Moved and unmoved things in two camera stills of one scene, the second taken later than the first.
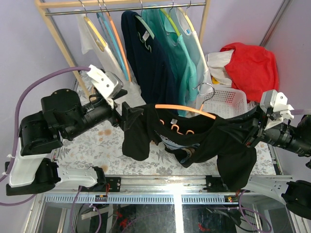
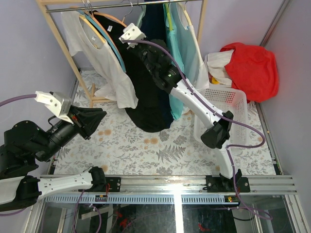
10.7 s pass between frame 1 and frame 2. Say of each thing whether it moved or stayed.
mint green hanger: moved
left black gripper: moved
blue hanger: moved
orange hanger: moved
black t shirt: moved
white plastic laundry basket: stayed
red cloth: stayed
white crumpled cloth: stayed
